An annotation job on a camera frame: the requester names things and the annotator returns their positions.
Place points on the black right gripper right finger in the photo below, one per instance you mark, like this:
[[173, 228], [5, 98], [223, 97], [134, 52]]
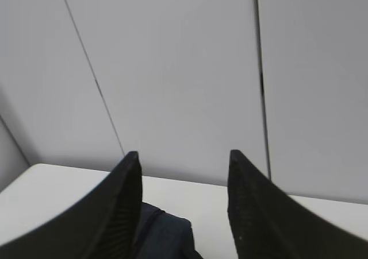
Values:
[[266, 223]]

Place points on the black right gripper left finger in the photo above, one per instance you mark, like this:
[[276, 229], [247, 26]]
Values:
[[101, 225]]

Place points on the dark blue lunch bag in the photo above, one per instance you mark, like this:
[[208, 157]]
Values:
[[160, 235]]

